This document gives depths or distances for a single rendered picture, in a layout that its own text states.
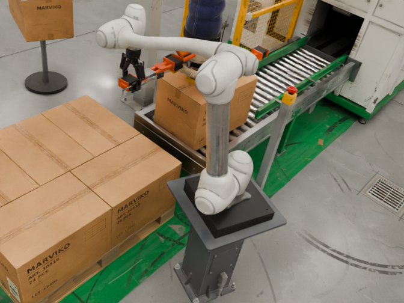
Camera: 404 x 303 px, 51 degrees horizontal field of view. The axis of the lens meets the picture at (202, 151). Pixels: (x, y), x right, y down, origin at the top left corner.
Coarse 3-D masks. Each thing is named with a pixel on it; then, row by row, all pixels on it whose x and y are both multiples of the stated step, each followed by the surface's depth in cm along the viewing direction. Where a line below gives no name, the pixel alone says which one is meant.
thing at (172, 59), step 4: (168, 56) 248; (172, 56) 250; (176, 56) 249; (164, 60) 246; (168, 60) 244; (172, 60) 246; (176, 60) 247; (180, 60) 247; (168, 64) 245; (172, 64) 243; (176, 64) 243; (180, 64) 248; (172, 68) 245; (176, 68) 245; (180, 68) 248
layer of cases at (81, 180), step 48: (0, 144) 270; (48, 144) 277; (96, 144) 284; (144, 144) 292; (0, 192) 241; (48, 192) 247; (96, 192) 252; (144, 192) 266; (0, 240) 218; (48, 240) 222; (96, 240) 252; (48, 288) 239
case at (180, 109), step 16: (160, 80) 285; (176, 80) 285; (240, 80) 298; (256, 80) 304; (160, 96) 292; (176, 96) 280; (192, 96) 273; (240, 96) 300; (160, 112) 300; (176, 112) 287; (192, 112) 276; (240, 112) 314; (176, 128) 294; (192, 128) 282; (192, 144) 289
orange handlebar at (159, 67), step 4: (184, 52) 257; (188, 52) 258; (188, 56) 254; (192, 56) 256; (256, 56) 270; (184, 60) 251; (156, 64) 240; (160, 64) 241; (164, 64) 244; (152, 68) 237; (156, 68) 239; (160, 68) 238; (164, 68) 239; (168, 68) 242; (156, 72) 235; (164, 72) 240; (136, 76) 229; (144, 80) 229; (120, 84) 221; (124, 88) 221
